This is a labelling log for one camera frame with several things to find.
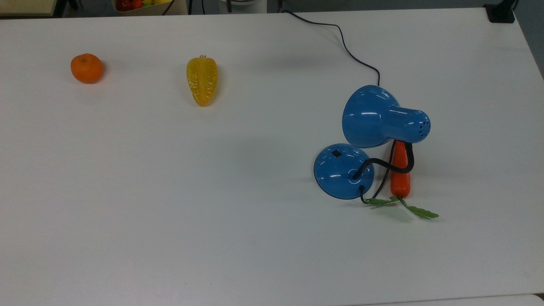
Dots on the blue desk lamp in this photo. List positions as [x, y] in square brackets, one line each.
[340, 170]

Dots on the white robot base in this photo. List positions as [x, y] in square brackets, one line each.
[246, 5]

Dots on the yellow toy starfruit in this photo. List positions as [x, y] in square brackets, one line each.
[202, 80]

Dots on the bowl of toy fruit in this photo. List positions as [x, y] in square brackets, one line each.
[136, 4]

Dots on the orange toy tangerine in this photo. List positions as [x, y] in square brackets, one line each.
[86, 68]

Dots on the beige side table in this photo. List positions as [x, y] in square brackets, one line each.
[25, 6]

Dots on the orange toy carrot green leaves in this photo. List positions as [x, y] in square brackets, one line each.
[400, 180]

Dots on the black table clamp mount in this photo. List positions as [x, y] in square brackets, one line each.
[500, 12]

